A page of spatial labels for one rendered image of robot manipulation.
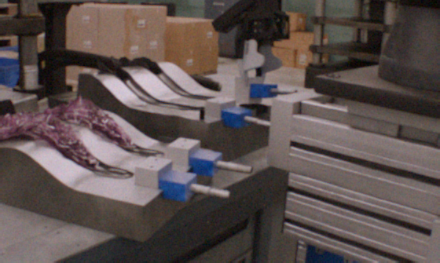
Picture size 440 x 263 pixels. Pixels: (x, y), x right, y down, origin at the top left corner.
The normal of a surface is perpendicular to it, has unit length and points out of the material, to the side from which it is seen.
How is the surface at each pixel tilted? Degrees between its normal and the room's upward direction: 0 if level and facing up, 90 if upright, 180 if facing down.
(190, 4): 90
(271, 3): 82
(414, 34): 73
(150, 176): 90
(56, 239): 0
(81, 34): 99
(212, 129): 90
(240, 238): 90
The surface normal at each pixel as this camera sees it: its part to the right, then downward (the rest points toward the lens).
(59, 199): -0.33, 0.22
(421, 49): -0.64, -0.15
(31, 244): 0.04, -0.97
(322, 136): -0.65, 0.15
